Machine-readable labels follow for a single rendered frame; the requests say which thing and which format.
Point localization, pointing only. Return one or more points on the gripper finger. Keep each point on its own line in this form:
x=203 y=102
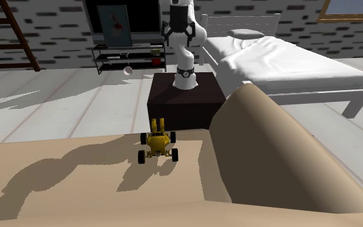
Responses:
x=166 y=34
x=191 y=32

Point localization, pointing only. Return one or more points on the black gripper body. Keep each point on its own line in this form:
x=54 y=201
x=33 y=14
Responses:
x=178 y=19

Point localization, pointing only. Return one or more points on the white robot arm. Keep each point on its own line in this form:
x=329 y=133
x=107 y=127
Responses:
x=184 y=47

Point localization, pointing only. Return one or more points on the black television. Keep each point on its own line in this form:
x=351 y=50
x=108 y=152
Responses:
x=143 y=15

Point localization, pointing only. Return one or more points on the black shelf stand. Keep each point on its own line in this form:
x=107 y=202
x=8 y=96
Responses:
x=127 y=57

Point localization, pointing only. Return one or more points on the framed blue picture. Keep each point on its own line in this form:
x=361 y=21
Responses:
x=115 y=26

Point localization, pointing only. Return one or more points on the small white round object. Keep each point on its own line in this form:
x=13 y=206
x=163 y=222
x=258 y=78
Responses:
x=127 y=71

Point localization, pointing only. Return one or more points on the dark robot stand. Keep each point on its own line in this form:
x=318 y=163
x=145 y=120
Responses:
x=184 y=107

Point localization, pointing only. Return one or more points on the white bed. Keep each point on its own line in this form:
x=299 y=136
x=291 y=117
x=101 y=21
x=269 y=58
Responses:
x=281 y=66

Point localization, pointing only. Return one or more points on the yellow toy car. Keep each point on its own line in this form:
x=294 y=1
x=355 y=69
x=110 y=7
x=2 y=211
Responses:
x=158 y=143

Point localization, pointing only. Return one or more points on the beige sofa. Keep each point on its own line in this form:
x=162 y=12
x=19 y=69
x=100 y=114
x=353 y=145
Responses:
x=263 y=151

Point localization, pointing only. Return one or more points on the brown wooden ladder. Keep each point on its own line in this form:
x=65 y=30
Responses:
x=17 y=34

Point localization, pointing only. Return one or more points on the wooden framed window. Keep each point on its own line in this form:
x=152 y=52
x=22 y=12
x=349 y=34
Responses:
x=347 y=7

